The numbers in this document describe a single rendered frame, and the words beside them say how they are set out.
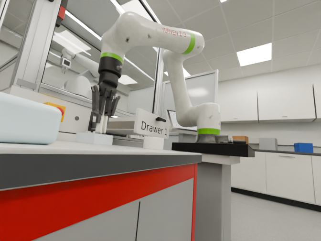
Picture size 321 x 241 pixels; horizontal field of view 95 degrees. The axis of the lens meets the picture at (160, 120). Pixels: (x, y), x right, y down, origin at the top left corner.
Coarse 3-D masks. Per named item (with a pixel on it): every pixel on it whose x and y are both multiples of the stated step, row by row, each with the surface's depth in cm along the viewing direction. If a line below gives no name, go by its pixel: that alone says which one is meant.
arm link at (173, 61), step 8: (168, 56) 90; (176, 56) 88; (168, 64) 92; (176, 64) 91; (168, 72) 94; (176, 72) 91; (176, 80) 92; (184, 80) 94; (176, 88) 93; (184, 88) 93; (176, 96) 94; (184, 96) 93; (176, 104) 95; (184, 104) 93; (176, 112) 97; (184, 112) 92; (184, 120) 92
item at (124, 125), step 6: (114, 120) 73; (120, 120) 70; (126, 120) 68; (132, 120) 66; (108, 126) 74; (114, 126) 71; (120, 126) 69; (126, 126) 67; (132, 126) 65; (114, 132) 91; (120, 132) 87; (126, 132) 83; (132, 132) 79
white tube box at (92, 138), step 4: (76, 132) 60; (80, 132) 58; (76, 136) 59; (80, 136) 57; (84, 136) 56; (88, 136) 55; (92, 136) 53; (96, 136) 53; (100, 136) 55; (104, 136) 56; (108, 136) 58; (112, 136) 59; (76, 140) 58; (80, 140) 57; (84, 140) 56; (88, 140) 54; (92, 140) 53; (96, 140) 53; (100, 140) 55; (104, 140) 56; (108, 140) 58; (112, 140) 59; (104, 144) 56; (108, 144) 58
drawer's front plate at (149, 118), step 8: (136, 112) 64; (144, 112) 66; (136, 120) 63; (144, 120) 66; (152, 120) 72; (168, 120) 86; (136, 128) 62; (152, 128) 72; (160, 128) 78; (168, 128) 86; (152, 136) 73; (160, 136) 78; (168, 136) 85
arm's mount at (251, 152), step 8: (176, 144) 78; (184, 144) 75; (192, 144) 73; (200, 144) 71; (208, 144) 68; (216, 144) 66; (224, 144) 64; (232, 144) 62; (240, 144) 61; (200, 152) 70; (208, 152) 68; (216, 152) 66; (224, 152) 64; (232, 152) 62; (240, 152) 60; (248, 152) 60
